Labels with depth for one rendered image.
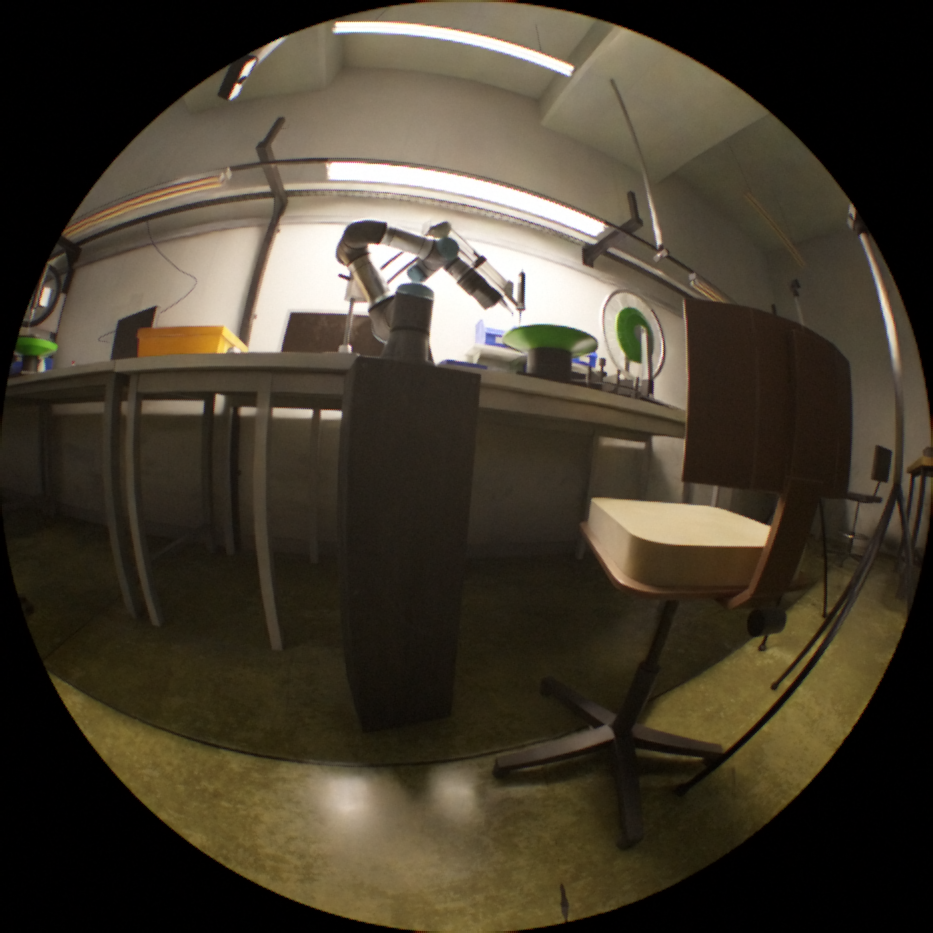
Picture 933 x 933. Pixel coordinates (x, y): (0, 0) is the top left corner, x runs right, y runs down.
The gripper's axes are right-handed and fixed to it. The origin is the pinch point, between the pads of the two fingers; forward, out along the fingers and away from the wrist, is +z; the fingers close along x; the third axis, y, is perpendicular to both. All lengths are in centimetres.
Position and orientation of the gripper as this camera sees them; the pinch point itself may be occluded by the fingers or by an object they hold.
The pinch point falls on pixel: (513, 313)
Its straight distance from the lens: 103.4
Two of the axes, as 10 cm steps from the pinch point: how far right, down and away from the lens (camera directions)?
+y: -6.0, 7.9, -1.5
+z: 7.1, 6.1, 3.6
